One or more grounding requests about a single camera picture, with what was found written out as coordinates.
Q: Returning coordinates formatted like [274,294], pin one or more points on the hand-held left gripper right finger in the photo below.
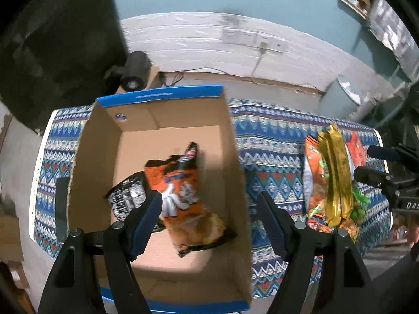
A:
[271,225]

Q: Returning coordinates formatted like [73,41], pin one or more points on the person's right hand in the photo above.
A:
[413,237]

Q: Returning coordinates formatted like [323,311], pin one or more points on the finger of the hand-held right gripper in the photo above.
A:
[370,175]
[383,153]

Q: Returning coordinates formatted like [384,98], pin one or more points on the white wall socket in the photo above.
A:
[252,38]

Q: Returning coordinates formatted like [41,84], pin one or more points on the orange noodle packet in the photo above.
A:
[314,183]

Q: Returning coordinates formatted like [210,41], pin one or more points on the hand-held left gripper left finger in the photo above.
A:
[145,222]

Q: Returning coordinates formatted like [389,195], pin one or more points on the black snack packet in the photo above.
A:
[126,196]

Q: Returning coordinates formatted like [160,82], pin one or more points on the blue patterned tablecloth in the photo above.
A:
[271,144]

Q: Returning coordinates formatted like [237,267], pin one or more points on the blue-rimmed cardboard box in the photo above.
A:
[183,117]

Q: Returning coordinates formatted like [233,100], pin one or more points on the orange snack bag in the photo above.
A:
[183,183]

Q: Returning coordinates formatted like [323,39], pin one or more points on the brown cardboard carton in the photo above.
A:
[9,235]

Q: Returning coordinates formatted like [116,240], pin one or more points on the red-orange snack packet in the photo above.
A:
[356,148]

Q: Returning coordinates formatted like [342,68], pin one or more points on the grey trash bin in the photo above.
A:
[338,99]

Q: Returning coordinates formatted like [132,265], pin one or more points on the green snack packet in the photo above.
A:
[360,202]

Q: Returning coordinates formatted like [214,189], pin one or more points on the large dark object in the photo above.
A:
[59,49]

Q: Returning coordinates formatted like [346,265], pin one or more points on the gold snack packet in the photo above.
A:
[337,176]

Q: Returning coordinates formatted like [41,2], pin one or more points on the black cylinder device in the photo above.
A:
[135,68]

